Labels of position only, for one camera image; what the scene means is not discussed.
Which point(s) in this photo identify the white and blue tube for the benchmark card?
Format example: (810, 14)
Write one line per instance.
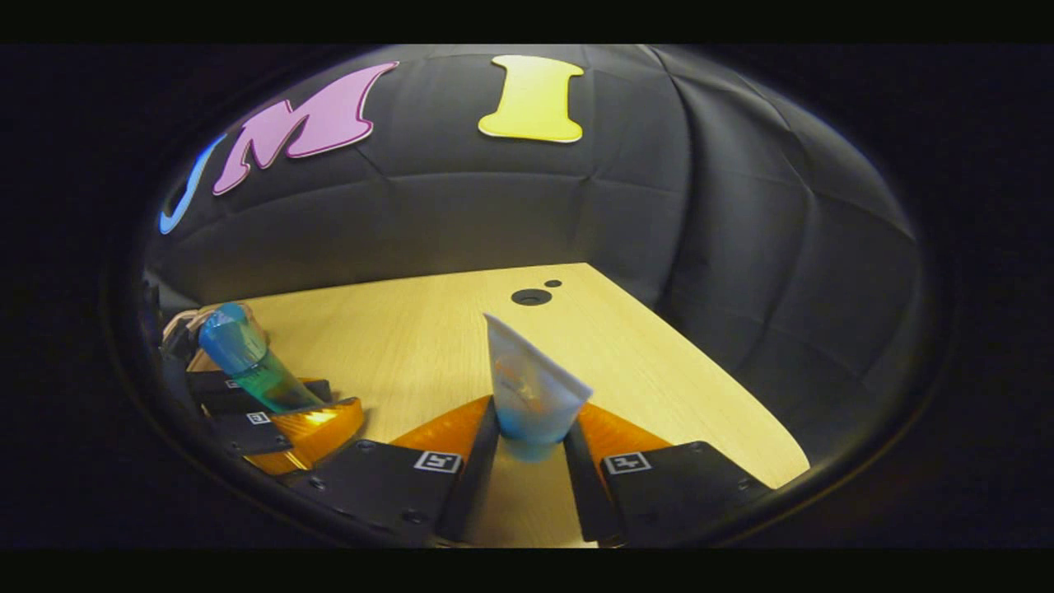
(531, 387)

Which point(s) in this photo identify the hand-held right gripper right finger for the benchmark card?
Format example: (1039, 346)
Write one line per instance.
(589, 494)

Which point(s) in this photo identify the black backdrop cloth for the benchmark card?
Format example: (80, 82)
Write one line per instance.
(659, 206)

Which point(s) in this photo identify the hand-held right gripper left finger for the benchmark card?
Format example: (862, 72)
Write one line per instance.
(473, 478)

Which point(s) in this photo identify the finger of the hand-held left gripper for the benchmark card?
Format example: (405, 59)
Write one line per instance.
(218, 399)
(317, 428)

